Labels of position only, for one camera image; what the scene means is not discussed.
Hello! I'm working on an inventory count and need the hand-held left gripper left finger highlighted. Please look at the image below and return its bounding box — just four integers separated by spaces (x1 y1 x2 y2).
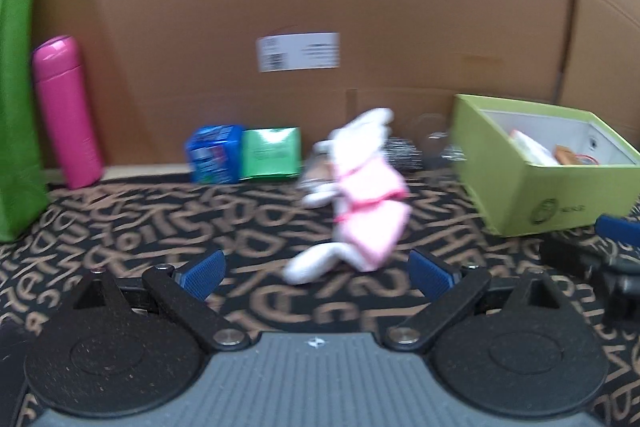
64 250 251 353

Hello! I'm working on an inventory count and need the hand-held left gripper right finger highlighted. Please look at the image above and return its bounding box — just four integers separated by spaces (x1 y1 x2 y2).
382 249 577 353

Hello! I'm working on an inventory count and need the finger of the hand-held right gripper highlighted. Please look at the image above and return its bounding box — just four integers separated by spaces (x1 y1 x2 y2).
594 214 640 248
539 237 640 279

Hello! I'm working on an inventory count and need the light green shoe box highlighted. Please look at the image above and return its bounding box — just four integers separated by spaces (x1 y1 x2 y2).
450 94 640 238

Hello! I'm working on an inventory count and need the white plush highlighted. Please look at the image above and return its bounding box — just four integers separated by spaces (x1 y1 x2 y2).
282 108 412 286

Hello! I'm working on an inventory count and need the black patterned mat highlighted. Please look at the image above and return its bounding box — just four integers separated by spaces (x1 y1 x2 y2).
0 167 640 427

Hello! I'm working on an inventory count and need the blue tin box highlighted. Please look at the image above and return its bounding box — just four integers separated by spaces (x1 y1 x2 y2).
184 124 245 185

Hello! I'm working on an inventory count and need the dark steel scrubber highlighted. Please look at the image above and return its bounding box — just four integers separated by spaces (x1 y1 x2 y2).
386 136 427 172

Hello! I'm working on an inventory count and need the clear plastic cup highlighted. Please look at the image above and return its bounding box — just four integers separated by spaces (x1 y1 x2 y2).
414 111 468 164

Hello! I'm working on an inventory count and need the green cardboard box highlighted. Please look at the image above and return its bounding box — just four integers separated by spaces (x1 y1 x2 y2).
240 126 303 182

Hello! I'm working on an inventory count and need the brown cardboard side panel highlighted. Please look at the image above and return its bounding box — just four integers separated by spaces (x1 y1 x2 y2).
552 0 640 152

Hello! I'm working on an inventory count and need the pink thermos bottle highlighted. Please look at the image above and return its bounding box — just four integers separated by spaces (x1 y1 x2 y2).
31 35 105 190

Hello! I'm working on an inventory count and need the white shipping label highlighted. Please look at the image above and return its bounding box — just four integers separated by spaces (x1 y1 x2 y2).
256 32 342 74

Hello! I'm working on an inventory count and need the green fabric tote bag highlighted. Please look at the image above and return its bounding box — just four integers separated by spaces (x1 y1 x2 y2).
0 0 51 244

